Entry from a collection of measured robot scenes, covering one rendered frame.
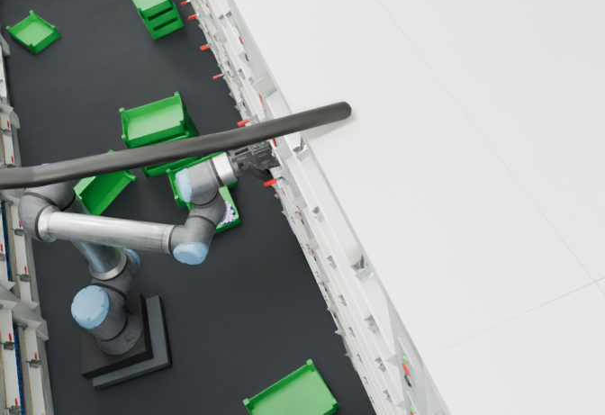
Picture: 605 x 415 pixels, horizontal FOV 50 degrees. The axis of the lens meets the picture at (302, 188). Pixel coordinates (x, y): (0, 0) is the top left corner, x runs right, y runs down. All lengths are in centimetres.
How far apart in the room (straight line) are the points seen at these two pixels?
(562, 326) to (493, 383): 9
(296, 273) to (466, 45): 201
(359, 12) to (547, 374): 60
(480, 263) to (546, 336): 10
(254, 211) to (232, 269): 31
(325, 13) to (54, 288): 244
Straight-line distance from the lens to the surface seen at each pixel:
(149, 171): 336
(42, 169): 82
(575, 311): 74
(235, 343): 278
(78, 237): 209
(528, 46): 97
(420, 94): 90
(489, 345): 71
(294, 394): 264
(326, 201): 112
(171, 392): 280
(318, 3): 107
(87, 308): 262
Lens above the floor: 247
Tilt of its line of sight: 53 degrees down
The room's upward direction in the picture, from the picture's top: 18 degrees counter-clockwise
